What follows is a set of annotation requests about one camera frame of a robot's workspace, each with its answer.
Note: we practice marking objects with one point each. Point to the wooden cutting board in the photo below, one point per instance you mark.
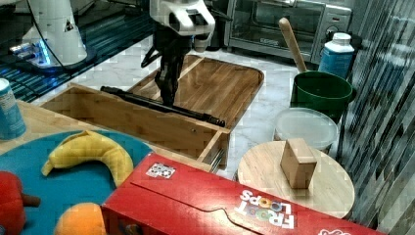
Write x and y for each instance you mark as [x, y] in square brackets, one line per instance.
[221, 89]

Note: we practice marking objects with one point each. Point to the red Froot Loops box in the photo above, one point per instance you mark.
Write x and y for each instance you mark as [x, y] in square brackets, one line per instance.
[165, 197]

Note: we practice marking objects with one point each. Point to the plush orange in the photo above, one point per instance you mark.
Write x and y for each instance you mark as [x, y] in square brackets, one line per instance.
[81, 219]

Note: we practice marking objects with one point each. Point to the jar with wooden lid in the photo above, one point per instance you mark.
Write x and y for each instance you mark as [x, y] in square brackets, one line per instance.
[330, 190]

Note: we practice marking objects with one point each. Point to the wooden drawer with black handle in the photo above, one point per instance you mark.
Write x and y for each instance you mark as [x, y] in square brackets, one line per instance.
[184, 139]

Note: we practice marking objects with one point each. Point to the plush red apple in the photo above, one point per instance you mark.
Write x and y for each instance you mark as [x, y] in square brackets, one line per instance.
[12, 203]

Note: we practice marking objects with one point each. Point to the green mug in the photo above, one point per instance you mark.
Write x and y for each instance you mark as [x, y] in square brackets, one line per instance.
[322, 92]

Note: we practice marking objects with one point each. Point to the white blue-labelled bottle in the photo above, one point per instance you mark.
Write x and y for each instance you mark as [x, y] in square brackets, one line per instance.
[336, 55]

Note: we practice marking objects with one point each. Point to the wooden spoon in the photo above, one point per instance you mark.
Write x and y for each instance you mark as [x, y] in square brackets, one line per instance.
[292, 44]

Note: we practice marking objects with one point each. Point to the plush yellow banana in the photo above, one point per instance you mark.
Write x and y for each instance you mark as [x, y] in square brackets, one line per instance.
[90, 146]

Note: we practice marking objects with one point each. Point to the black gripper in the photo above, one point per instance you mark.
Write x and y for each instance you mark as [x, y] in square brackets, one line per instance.
[173, 48]

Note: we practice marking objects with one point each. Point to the silver toaster oven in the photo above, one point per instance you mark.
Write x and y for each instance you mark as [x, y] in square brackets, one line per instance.
[262, 25]

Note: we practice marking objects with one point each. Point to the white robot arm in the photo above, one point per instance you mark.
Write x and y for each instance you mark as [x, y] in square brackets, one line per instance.
[181, 25]

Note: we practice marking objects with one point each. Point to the white plastic container with lid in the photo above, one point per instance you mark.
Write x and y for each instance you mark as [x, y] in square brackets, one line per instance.
[316, 129]

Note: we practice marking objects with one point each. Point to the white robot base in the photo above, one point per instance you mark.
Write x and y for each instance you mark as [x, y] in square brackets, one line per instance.
[54, 41]

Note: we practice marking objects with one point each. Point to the blue shaker can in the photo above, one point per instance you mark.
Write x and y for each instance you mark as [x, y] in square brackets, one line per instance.
[11, 120]

